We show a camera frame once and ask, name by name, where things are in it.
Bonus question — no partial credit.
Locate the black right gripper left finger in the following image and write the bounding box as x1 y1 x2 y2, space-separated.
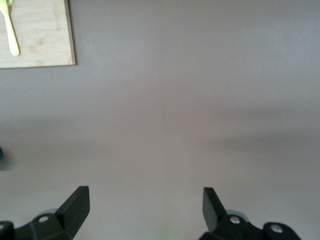
0 185 90 240

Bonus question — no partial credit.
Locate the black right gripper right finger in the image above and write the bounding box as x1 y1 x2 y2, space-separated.
198 187 301 240

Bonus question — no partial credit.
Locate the wooden cutting board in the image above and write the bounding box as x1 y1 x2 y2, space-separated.
0 0 76 69

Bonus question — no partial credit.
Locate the yellow plastic fork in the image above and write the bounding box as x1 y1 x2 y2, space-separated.
0 0 21 57

